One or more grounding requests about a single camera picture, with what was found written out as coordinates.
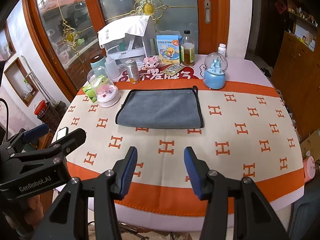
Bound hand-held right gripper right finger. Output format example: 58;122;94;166
184;146;292;240

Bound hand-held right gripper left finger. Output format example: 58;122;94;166
31;146;138;240

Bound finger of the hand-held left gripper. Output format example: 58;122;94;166
0;124;50;157
7;128;87;178

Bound grey towel with black trim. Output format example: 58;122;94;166
115;86;205;130

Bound person's left hand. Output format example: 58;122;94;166
24;194;45;232

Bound smartphone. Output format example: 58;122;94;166
56;127;69;142

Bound red lidded container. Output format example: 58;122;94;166
34;99;52;119

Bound green tissue pack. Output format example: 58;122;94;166
82;75;108;103

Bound orange and cream printed tablecloth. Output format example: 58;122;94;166
54;54;307;217

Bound glass dome with pink flowers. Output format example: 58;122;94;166
87;66;121;108

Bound teal insulated cup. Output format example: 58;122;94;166
90;54;108;77

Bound white squeeze bottle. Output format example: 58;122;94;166
104;55;119;79

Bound silver and orange can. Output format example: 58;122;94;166
125;60;140;84

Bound blue castle snow globe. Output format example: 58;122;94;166
203;52;229;90

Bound white bottle sterilizer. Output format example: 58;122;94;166
100;15;157;67

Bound pill blister pack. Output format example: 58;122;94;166
162;64;184;74

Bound pink block toy pig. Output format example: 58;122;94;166
143;56;161;69

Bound pink plastic stool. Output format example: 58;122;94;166
302;155;317;183

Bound white cloth cover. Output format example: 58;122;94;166
97;15;152;48

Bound grey chair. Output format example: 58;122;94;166
287;182;320;240

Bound brown glass bottle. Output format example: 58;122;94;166
179;30;196;67

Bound cardboard box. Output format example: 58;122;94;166
299;129;320;163

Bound dark shoes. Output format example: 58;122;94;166
260;66;273;79

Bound blue duck print box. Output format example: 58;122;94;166
156;31;182;65

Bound wooden glass sliding door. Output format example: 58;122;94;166
22;0;230;101

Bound wooden cabinet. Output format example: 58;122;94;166
271;29;320;141

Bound black cable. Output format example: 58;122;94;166
0;98;9;132

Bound wood framed wall niche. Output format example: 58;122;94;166
4;57;39;107

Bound silver door handle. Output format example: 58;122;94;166
204;0;212;24

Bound red diamond wall poster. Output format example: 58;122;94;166
274;0;287;15

